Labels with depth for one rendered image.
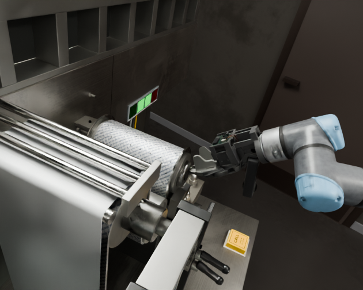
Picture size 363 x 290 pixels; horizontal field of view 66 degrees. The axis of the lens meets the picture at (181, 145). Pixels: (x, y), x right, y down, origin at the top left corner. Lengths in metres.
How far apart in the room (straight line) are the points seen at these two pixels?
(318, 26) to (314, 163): 1.89
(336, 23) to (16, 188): 2.21
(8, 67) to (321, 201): 0.63
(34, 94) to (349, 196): 0.67
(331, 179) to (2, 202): 0.56
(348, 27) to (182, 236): 2.13
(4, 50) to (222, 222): 0.90
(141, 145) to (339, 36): 1.89
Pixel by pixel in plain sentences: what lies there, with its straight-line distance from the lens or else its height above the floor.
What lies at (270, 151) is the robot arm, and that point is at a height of 1.42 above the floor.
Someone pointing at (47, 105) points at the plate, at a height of 1.38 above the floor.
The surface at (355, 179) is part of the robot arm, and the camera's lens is 0.59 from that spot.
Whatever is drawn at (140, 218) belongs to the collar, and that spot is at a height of 1.36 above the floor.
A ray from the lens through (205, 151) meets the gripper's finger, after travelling 0.74.
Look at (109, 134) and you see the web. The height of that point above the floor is 1.30.
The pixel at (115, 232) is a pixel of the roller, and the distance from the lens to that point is 0.51.
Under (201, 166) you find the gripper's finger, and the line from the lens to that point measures 0.71.
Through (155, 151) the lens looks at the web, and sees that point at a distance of 0.72.
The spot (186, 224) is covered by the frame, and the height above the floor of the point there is 1.44.
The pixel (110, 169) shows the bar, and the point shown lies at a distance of 0.44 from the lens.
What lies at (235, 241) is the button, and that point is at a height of 0.92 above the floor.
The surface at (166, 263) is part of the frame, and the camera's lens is 0.36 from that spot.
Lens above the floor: 1.74
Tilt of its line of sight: 35 degrees down
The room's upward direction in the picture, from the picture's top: 13 degrees clockwise
